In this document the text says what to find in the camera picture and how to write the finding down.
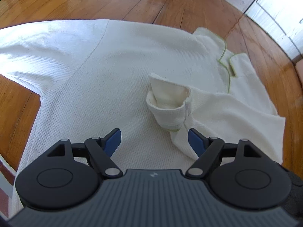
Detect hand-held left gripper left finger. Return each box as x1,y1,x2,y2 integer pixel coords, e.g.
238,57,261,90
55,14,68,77
34,128,123,179

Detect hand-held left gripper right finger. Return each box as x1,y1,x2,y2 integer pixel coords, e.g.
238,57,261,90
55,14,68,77
185,128,275,179

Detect white waffle-knit garment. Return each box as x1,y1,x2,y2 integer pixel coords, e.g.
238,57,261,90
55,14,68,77
0,19,286,214

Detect pink case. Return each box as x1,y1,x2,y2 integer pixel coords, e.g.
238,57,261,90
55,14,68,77
295,59,303,86

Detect patterned rug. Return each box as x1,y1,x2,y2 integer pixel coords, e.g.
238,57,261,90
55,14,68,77
0,155,18,194

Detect white drawer cabinet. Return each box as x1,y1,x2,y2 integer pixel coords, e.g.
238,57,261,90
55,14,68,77
244,0,303,61

